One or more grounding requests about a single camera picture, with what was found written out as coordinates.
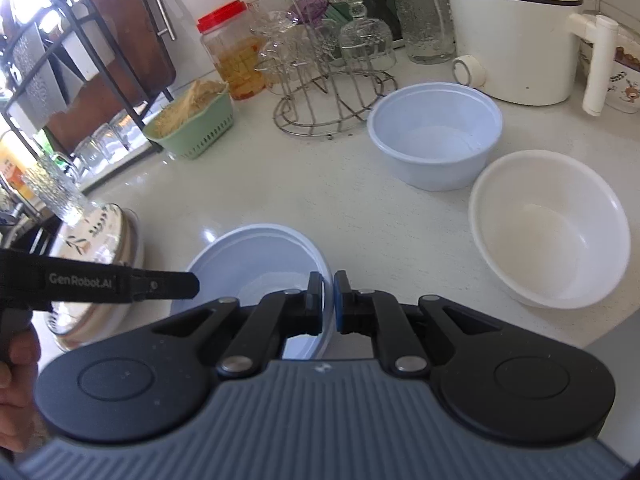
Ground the small clear glass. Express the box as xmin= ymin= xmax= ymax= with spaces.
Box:
xmin=75 ymin=137 xmax=108 ymax=176
xmin=92 ymin=122 xmax=126 ymax=161
xmin=110 ymin=110 xmax=146 ymax=148

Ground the green plastic basket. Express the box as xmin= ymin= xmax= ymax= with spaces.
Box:
xmin=142 ymin=80 xmax=236 ymax=161

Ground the brown floral plate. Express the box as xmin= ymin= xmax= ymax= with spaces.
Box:
xmin=52 ymin=204 xmax=141 ymax=267

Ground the person's left hand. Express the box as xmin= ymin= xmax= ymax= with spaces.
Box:
xmin=0 ymin=330 xmax=42 ymax=453

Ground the clear glass goblet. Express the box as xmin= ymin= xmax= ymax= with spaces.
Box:
xmin=339 ymin=0 xmax=397 ymax=70
xmin=250 ymin=10 xmax=301 ymax=96

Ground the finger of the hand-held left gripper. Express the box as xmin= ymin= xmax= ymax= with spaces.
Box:
xmin=130 ymin=270 xmax=201 ymax=302

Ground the white mug with handle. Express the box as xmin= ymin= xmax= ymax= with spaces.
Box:
xmin=567 ymin=10 xmax=640 ymax=116

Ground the yellow detergent bottle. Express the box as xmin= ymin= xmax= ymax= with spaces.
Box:
xmin=0 ymin=132 xmax=38 ymax=201

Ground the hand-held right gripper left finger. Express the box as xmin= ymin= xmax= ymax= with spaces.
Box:
xmin=147 ymin=271 xmax=325 ymax=380

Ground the purple glass cup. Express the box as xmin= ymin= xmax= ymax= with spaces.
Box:
xmin=289 ymin=0 xmax=331 ymax=26

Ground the white electric cooker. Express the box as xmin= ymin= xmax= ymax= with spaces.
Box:
xmin=442 ymin=0 xmax=585 ymax=106

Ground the grey leaf pattern plate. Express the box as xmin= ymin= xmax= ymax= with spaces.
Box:
xmin=50 ymin=220 xmax=144 ymax=336

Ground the glass pitcher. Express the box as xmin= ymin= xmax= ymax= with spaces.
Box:
xmin=387 ymin=0 xmax=457 ymax=65

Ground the black sink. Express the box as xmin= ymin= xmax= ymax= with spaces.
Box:
xmin=0 ymin=200 xmax=56 ymax=257

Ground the tall textured glass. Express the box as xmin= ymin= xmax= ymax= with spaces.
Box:
xmin=22 ymin=152 xmax=92 ymax=227

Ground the silver embossed sheet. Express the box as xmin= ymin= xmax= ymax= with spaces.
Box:
xmin=10 ymin=25 xmax=68 ymax=121

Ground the pile of wooden sticks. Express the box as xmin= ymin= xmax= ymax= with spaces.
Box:
xmin=150 ymin=79 xmax=228 ymax=138

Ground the wire glass holder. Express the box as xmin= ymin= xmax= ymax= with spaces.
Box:
xmin=272 ymin=0 xmax=398 ymax=137

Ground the clear plastic bowl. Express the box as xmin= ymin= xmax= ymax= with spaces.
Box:
xmin=185 ymin=223 xmax=333 ymax=361
xmin=367 ymin=83 xmax=503 ymax=192

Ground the wooden cutting board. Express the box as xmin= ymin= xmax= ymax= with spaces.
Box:
xmin=42 ymin=0 xmax=178 ymax=156

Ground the black dish rack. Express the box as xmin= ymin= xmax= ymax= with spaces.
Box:
xmin=0 ymin=0 xmax=176 ymax=191

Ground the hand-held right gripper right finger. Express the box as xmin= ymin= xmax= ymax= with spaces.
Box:
xmin=333 ymin=270 xmax=505 ymax=380

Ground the white ceramic bowl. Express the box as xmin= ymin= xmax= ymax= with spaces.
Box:
xmin=468 ymin=150 xmax=631 ymax=309

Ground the red lid glass jar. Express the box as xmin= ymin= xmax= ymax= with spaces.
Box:
xmin=196 ymin=0 xmax=268 ymax=101

